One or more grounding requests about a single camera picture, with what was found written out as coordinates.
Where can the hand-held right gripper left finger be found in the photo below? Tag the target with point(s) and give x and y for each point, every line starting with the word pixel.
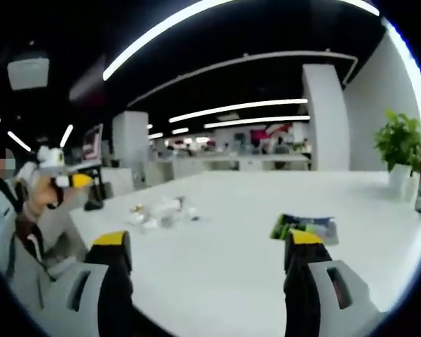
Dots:
pixel 91 298

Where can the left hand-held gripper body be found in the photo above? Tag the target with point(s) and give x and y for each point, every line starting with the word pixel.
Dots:
pixel 51 159

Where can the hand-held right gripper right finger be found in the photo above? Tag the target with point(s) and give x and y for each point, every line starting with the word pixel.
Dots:
pixel 322 298

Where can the cluster of white skincare bottles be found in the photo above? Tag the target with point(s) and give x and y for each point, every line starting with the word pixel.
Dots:
pixel 163 212

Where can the person's left hand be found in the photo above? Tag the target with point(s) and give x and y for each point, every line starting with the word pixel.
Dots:
pixel 42 196

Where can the small black object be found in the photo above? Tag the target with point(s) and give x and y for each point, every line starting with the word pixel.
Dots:
pixel 93 205

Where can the computer monitor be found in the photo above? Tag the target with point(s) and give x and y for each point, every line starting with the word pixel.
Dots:
pixel 92 142

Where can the green and blue packet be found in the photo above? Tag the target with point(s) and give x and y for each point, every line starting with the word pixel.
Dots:
pixel 307 226

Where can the square ceiling vent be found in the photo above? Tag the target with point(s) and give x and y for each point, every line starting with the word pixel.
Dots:
pixel 28 70

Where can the white plant pot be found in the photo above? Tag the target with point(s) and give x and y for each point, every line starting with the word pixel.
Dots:
pixel 400 180

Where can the row of white office desks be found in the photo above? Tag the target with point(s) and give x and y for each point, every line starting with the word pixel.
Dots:
pixel 231 162

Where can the green leafy plant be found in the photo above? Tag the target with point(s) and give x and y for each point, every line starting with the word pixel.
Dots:
pixel 400 140

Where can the straight ceiling light strip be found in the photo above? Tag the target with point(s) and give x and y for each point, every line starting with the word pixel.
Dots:
pixel 238 108
pixel 256 121

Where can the long curved ceiling light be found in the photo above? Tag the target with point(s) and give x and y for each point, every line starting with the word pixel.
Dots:
pixel 182 31

